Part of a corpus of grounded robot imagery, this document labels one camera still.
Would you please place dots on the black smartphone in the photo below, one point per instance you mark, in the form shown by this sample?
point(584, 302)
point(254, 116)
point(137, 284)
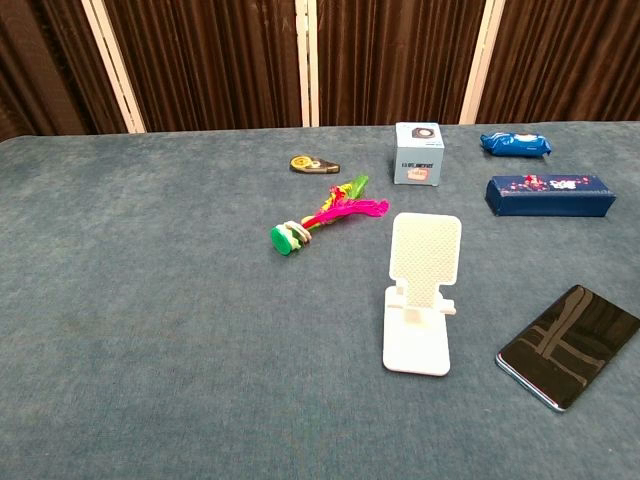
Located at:
point(565, 345)

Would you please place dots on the black yellow correction tape dispenser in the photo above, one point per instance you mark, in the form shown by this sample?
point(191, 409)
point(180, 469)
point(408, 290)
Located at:
point(310, 165)

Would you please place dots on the long dark blue box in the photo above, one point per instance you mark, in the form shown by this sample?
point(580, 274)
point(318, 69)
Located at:
point(545, 200)

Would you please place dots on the blue cookie snack packet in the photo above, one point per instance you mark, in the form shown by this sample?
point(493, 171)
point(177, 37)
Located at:
point(515, 145)

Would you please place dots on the feather shuttlecock with green base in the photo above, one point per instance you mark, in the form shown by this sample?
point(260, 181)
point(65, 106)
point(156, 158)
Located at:
point(285, 241)

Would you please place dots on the brown pleated curtain panel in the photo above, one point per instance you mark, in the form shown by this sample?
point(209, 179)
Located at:
point(40, 65)
point(565, 60)
point(210, 60)
point(400, 60)

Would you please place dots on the light blue cardboard box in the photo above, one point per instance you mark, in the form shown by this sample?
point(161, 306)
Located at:
point(417, 160)

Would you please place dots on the blue fabric table cover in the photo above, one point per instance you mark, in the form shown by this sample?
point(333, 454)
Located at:
point(150, 300)

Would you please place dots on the white folding phone stand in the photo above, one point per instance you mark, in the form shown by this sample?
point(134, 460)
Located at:
point(425, 250)

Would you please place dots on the white partition frame post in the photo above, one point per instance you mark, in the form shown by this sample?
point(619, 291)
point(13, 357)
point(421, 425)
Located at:
point(306, 60)
point(115, 67)
point(480, 60)

